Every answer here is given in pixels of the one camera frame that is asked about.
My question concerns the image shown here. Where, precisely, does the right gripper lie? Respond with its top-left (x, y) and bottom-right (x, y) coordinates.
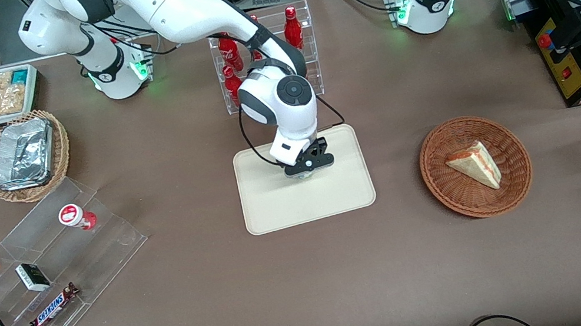
top-left (265, 116), bottom-right (337, 183)

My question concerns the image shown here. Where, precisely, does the beige plastic tray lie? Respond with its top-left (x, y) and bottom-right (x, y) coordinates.
top-left (229, 121), bottom-right (380, 238)

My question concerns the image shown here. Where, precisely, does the aluminium foil tray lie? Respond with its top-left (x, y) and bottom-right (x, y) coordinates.
top-left (0, 115), bottom-right (62, 193)

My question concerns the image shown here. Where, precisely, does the clear acrylic bottle rack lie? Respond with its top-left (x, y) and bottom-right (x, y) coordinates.
top-left (204, 0), bottom-right (326, 117)

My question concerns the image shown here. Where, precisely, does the brown wicker basket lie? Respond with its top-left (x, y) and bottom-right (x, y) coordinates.
top-left (413, 106), bottom-right (540, 228)

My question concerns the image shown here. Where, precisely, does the wrapped triangle sandwich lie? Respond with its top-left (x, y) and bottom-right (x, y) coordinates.
top-left (442, 137), bottom-right (504, 198)

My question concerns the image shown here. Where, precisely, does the red lid yogurt cup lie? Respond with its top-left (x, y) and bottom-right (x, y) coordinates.
top-left (57, 199), bottom-right (99, 235)

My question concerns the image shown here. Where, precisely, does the light wicker basket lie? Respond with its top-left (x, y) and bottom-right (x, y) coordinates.
top-left (0, 105), bottom-right (79, 208)

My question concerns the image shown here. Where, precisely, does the snickers bar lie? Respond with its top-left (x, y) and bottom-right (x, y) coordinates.
top-left (24, 281), bottom-right (87, 326)

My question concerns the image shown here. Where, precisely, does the teal snack package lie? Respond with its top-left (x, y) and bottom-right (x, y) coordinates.
top-left (8, 67), bottom-right (31, 86)

